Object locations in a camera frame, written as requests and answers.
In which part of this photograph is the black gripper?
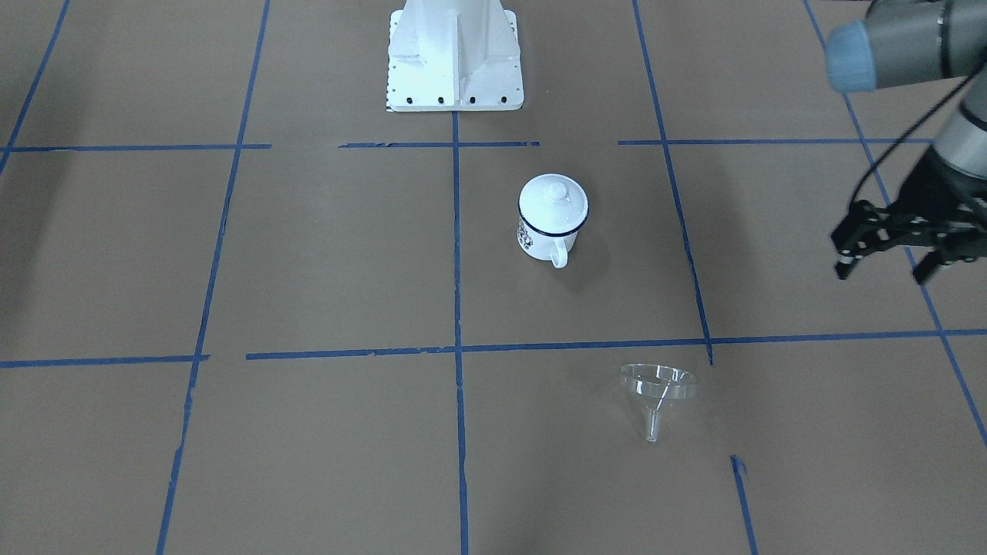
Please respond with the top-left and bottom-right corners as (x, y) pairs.
(830, 146), (986, 287)

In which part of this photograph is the clear glass funnel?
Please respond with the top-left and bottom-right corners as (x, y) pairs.
(619, 363), (698, 445)

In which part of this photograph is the white mug lid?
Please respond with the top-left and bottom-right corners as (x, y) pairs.
(518, 173), (590, 237)

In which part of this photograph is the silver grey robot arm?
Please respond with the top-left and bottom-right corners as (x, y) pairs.
(824, 1), (986, 284)

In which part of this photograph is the white enamel mug blue rim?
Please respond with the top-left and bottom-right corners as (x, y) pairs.
(516, 210), (589, 268)

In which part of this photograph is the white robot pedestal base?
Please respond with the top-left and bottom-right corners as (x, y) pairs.
(386, 1), (525, 113)

